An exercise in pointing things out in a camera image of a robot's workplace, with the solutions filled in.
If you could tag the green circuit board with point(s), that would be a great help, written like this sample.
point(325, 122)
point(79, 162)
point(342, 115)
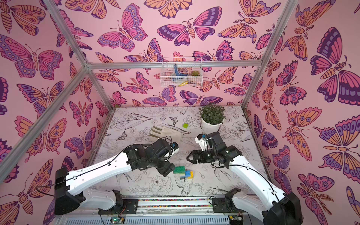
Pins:
point(117, 221)

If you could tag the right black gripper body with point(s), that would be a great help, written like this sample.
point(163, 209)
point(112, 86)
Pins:
point(198, 156)

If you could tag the small green plant in basket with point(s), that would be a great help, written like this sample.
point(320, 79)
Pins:
point(195, 73)

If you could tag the aluminium frame left post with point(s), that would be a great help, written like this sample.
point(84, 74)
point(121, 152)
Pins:
point(69, 37)

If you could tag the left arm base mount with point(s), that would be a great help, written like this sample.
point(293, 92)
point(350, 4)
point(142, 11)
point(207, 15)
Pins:
point(127, 206)

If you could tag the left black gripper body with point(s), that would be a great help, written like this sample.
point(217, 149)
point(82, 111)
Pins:
point(164, 167)

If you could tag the blue toy in basket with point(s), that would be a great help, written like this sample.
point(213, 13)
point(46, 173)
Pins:
point(177, 75)

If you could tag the yellow item in basket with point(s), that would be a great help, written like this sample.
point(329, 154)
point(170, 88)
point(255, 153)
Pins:
point(182, 84)

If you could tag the aluminium frame left diagonal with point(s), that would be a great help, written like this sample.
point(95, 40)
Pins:
point(25, 142)

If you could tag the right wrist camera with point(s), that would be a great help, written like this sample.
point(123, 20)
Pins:
point(201, 141)

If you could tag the aluminium frame post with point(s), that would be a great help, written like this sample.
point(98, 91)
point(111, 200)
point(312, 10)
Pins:
point(280, 27)
point(69, 37)

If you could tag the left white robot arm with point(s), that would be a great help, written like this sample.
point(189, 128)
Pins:
point(72, 189)

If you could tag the potted green plant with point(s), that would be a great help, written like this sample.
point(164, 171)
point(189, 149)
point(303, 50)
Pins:
point(212, 117)

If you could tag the beige work glove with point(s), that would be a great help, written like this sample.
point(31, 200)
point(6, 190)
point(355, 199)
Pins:
point(165, 132)

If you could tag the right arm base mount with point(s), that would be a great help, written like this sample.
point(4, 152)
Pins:
point(225, 204)

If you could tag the aluminium frame right post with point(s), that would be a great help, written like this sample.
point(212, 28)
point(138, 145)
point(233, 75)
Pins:
point(280, 27)

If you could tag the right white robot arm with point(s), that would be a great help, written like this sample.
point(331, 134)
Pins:
point(258, 184)

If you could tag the white wire basket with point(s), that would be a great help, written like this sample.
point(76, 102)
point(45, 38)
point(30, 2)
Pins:
point(181, 72)

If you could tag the dark green lego brick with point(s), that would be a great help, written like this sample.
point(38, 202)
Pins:
point(179, 170)

